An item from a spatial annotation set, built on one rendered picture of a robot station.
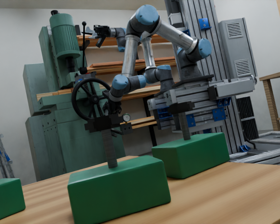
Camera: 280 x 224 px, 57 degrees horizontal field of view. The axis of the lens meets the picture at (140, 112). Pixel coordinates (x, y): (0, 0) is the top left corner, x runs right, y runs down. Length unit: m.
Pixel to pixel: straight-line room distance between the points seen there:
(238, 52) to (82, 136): 1.32
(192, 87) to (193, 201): 1.47
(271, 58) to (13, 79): 4.01
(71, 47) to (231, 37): 1.20
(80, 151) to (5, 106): 2.58
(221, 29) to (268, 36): 2.60
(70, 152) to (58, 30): 0.89
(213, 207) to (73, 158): 1.55
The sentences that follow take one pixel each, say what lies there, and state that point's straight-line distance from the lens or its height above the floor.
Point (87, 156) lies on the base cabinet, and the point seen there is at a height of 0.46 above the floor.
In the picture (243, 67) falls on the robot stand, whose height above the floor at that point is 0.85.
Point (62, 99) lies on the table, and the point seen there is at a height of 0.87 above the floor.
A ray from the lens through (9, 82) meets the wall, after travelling 4.30.
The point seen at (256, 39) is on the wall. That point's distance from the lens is 4.83.
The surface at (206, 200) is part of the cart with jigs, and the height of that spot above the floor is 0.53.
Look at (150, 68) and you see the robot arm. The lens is 2.33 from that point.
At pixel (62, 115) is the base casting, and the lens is 1.79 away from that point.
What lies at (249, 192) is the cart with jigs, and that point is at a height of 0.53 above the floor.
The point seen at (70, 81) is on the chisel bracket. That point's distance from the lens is 1.97.
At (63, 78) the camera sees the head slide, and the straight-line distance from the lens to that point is 2.10.
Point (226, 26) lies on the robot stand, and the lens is 2.15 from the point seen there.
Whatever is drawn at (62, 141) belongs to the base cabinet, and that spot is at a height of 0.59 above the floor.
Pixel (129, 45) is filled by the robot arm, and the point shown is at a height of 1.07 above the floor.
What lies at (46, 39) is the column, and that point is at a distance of 2.27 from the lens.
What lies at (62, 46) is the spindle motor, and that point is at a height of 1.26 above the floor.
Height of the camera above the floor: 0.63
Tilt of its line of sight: 2 degrees up
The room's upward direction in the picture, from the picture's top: 12 degrees counter-clockwise
